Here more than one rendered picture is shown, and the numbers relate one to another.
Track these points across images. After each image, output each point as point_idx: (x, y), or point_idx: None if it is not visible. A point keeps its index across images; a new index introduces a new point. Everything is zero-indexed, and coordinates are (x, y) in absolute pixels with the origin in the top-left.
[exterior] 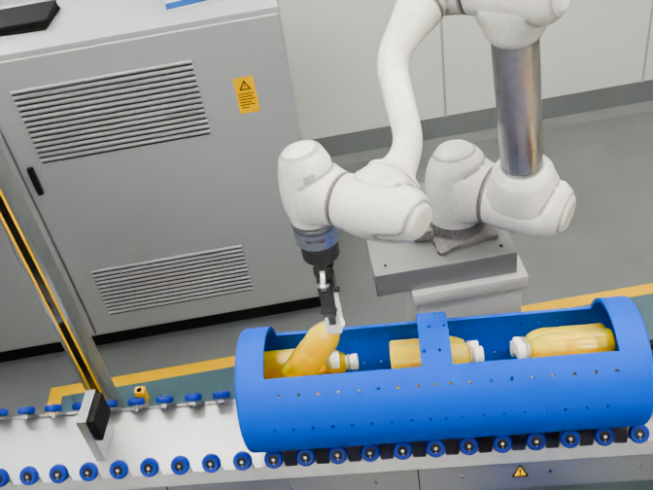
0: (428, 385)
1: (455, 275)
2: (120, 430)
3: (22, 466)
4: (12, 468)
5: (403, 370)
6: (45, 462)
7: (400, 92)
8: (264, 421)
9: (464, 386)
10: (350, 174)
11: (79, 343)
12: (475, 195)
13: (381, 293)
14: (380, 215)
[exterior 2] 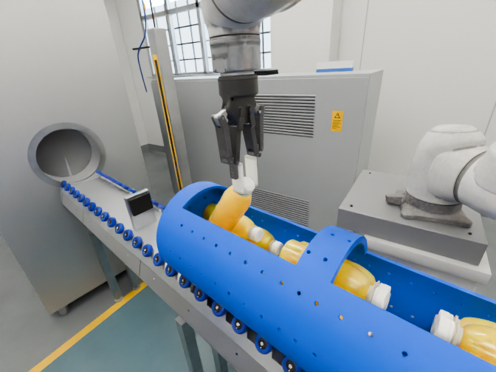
0: (290, 288)
1: (408, 238)
2: (156, 221)
3: (114, 214)
4: (111, 212)
5: (276, 258)
6: (121, 217)
7: None
8: (167, 239)
9: (331, 318)
10: None
11: (181, 180)
12: (460, 167)
13: (339, 224)
14: None
